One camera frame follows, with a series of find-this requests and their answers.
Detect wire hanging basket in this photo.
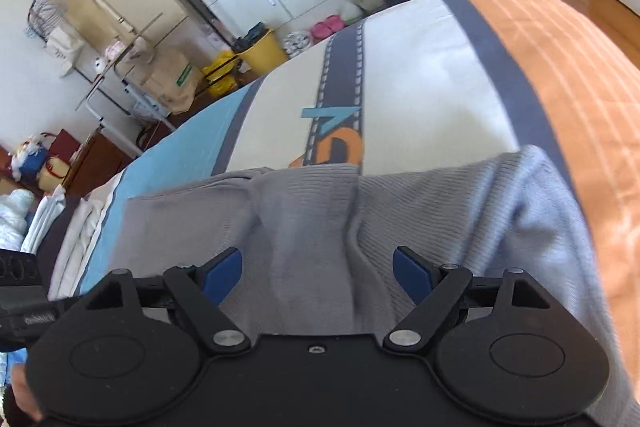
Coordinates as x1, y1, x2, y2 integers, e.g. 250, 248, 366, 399
25, 0, 67, 38

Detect grey knitted garment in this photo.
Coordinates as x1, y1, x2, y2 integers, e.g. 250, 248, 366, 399
117, 146, 638, 427

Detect white patterned shoes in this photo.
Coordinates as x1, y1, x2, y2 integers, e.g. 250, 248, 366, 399
281, 29, 314, 56

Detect white-legged side table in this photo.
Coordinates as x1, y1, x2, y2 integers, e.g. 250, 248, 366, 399
75, 11, 177, 130

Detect yellow plastic bag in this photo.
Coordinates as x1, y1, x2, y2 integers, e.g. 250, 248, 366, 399
201, 49, 242, 96

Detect wooden nightstand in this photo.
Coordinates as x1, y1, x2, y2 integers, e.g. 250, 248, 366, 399
60, 132, 146, 198

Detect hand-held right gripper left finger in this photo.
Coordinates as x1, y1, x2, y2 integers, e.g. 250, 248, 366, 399
80, 247, 251, 355

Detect printed striped bed blanket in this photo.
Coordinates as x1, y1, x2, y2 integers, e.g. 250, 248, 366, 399
47, 0, 640, 388

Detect yellow bin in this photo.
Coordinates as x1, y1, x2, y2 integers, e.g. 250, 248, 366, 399
234, 24, 289, 76

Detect dark red bag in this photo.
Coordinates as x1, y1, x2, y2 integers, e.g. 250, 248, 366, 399
44, 129, 81, 165

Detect brown paper bag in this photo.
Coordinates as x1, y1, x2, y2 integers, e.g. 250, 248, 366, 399
144, 48, 202, 116

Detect blue white stuffed bag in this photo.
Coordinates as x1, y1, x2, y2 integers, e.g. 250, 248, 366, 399
10, 134, 47, 180

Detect white printed tote bag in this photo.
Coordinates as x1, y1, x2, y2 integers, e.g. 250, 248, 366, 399
45, 27, 85, 76

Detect person's left hand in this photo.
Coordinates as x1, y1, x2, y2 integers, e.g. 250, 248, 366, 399
7, 364, 45, 423

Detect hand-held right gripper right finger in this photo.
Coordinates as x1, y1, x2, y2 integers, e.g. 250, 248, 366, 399
382, 246, 551, 353

